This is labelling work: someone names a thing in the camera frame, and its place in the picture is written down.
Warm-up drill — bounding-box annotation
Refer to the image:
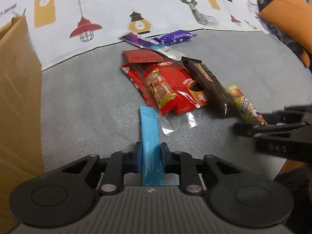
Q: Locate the orange cushion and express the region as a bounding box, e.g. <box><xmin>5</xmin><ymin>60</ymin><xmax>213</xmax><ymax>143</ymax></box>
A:
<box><xmin>258</xmin><ymin>0</ymin><xmax>311</xmax><ymax>67</ymax></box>

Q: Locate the dark brown wafer pack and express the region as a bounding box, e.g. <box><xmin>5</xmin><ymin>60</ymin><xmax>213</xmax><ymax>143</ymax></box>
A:
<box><xmin>181</xmin><ymin>57</ymin><xmax>236</xmax><ymax>118</ymax></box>

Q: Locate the red coffee sachet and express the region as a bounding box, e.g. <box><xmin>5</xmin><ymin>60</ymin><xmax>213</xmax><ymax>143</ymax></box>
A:
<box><xmin>121</xmin><ymin>61</ymin><xmax>208</xmax><ymax>116</ymax></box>

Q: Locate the small red flat packet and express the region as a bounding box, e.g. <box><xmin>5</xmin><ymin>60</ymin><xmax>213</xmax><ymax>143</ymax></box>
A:
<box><xmin>122</xmin><ymin>49</ymin><xmax>164</xmax><ymax>63</ymax></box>

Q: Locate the white printed sofa cover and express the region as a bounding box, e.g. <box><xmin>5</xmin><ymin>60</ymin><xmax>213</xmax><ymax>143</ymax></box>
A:
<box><xmin>1</xmin><ymin>0</ymin><xmax>264</xmax><ymax>69</ymax></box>

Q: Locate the purple white long sachet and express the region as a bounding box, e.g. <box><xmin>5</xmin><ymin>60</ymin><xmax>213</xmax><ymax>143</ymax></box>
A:
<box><xmin>119</xmin><ymin>32</ymin><xmax>186</xmax><ymax>61</ymax></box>

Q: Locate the brown cardboard box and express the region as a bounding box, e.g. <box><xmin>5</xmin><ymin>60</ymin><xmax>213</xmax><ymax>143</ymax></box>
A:
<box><xmin>0</xmin><ymin>15</ymin><xmax>43</xmax><ymax>233</ymax></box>

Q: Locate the clear red sausage snack pack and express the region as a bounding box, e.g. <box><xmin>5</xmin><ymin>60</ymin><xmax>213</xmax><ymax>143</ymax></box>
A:
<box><xmin>133</xmin><ymin>62</ymin><xmax>200</xmax><ymax>135</ymax></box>

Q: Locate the blue stick sachet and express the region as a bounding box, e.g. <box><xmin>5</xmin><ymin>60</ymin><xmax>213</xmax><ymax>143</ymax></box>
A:
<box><xmin>140</xmin><ymin>106</ymin><xmax>163</xmax><ymax>186</ymax></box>

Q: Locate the yellow candy bar wrapper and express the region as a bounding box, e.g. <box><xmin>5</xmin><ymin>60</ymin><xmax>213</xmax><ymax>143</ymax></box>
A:
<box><xmin>226</xmin><ymin>85</ymin><xmax>268</xmax><ymax>126</ymax></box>

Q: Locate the purple snack packet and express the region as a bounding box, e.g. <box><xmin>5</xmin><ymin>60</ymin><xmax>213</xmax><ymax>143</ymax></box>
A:
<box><xmin>153</xmin><ymin>30</ymin><xmax>197</xmax><ymax>45</ymax></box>

